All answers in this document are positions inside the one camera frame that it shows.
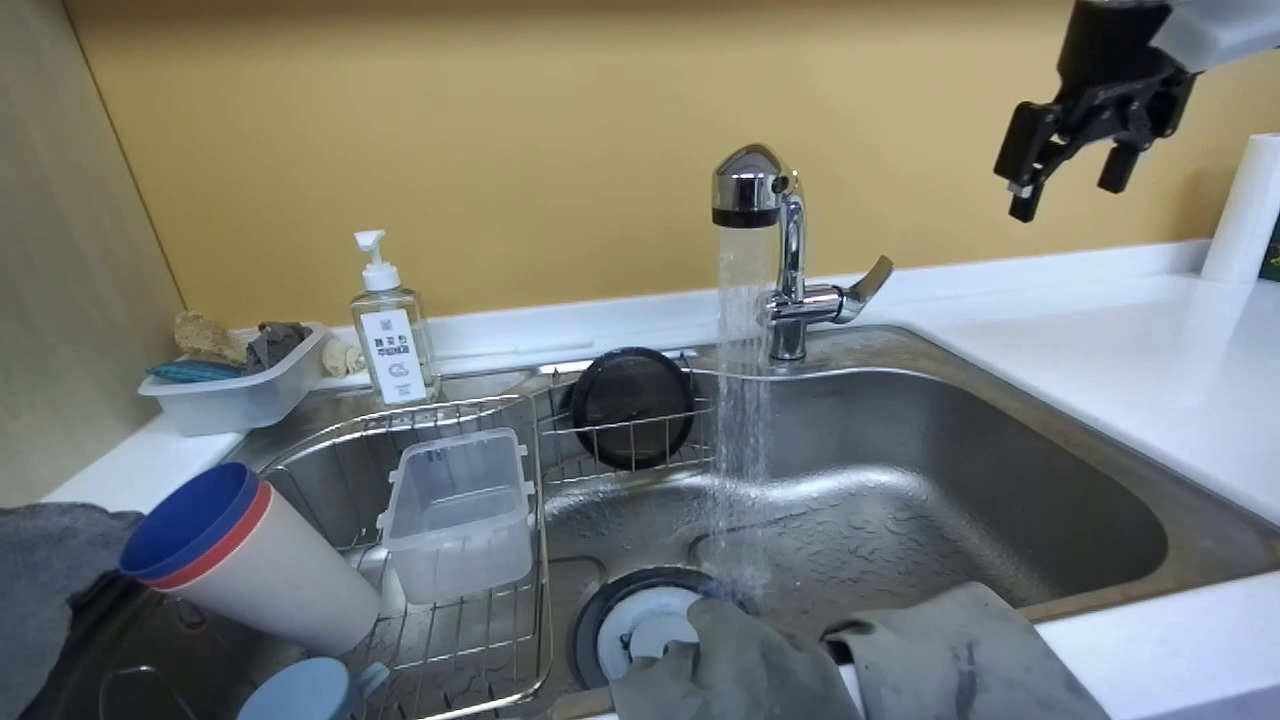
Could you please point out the blue sponge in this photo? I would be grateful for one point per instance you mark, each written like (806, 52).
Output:
(195, 369)

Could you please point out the chrome kitchen faucet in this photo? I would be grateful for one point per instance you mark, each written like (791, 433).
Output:
(791, 266)

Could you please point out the black round strainer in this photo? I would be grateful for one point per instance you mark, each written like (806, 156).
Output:
(624, 403)

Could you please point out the Franka gripper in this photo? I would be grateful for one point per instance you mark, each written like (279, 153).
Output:
(1085, 114)

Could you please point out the clear soap pump bottle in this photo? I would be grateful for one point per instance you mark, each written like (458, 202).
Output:
(394, 351)

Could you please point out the stainless steel sink basin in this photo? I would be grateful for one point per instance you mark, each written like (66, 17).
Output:
(963, 483)

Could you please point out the white cup blue red rim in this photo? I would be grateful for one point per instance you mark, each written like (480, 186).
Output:
(264, 565)

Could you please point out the light blue bowl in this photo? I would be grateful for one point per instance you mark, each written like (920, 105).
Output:
(302, 693)

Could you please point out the sink drain cover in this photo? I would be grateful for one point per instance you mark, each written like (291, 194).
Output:
(643, 627)

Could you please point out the grey cloth draped over edge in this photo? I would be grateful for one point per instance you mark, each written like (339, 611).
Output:
(934, 660)

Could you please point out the clear plastic container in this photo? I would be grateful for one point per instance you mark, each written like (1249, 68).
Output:
(458, 513)

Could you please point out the white plastic sponge tray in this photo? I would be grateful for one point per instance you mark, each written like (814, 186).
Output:
(233, 403)

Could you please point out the dark grey scrub pad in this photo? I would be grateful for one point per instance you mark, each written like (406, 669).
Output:
(273, 344)

